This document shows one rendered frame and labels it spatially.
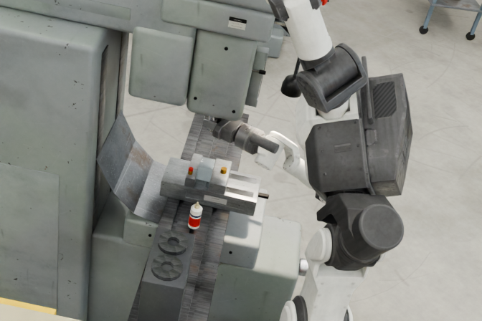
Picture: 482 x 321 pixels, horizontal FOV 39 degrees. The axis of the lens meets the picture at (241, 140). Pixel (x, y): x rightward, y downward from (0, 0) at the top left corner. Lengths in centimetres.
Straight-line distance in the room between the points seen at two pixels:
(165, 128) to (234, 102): 224
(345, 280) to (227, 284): 82
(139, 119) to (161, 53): 236
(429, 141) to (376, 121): 316
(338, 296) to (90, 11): 111
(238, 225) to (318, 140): 82
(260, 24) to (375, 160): 54
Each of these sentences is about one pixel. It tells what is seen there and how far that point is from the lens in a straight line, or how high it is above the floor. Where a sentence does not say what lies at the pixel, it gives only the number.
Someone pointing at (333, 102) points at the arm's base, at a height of 169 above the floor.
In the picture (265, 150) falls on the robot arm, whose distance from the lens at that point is 223.
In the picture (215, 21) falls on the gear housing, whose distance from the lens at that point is 202.
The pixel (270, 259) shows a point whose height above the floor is 73.
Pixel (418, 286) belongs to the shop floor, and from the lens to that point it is 380.
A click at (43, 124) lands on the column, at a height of 125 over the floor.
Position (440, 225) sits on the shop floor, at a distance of 424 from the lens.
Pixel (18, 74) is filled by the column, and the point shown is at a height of 141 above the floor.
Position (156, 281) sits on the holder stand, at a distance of 193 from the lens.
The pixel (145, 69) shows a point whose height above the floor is 146.
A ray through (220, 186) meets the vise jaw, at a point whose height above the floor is 104.
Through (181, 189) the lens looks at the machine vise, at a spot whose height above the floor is 98.
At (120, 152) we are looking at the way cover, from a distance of 252.
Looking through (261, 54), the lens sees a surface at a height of 154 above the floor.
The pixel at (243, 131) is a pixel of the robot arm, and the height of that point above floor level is 127.
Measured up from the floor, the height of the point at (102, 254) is 64.
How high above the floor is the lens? 257
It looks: 36 degrees down
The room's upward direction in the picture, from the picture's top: 12 degrees clockwise
